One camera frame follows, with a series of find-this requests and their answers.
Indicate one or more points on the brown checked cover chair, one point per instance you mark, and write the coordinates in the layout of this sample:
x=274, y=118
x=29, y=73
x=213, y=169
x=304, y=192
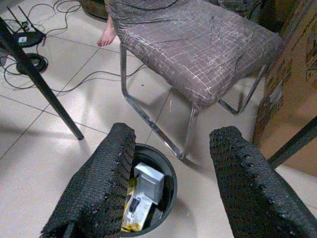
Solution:
x=193, y=49

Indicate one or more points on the white cardboard box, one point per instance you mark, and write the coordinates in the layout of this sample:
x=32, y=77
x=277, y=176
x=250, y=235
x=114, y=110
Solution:
x=148, y=181

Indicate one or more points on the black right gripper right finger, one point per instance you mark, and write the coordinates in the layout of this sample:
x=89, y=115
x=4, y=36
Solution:
x=252, y=193

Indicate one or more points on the black round stand base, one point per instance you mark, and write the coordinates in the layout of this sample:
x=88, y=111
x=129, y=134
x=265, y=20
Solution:
x=32, y=39

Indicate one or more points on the black round rubbish bin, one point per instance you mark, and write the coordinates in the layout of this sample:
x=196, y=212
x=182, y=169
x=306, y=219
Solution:
x=158, y=158

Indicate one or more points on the seated barefoot person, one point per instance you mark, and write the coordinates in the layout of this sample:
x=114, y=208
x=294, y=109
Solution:
x=107, y=34

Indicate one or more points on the yellow white printed package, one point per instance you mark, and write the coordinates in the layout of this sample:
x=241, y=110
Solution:
x=138, y=210

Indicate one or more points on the white desk black frame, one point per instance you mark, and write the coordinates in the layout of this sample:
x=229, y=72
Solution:
x=292, y=146

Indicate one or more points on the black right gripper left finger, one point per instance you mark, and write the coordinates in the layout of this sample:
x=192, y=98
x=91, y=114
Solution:
x=99, y=188

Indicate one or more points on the white table black legs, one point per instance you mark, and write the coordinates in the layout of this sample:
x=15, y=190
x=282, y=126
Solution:
x=37, y=74

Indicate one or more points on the brown cardboard box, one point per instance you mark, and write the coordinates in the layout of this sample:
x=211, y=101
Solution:
x=292, y=74

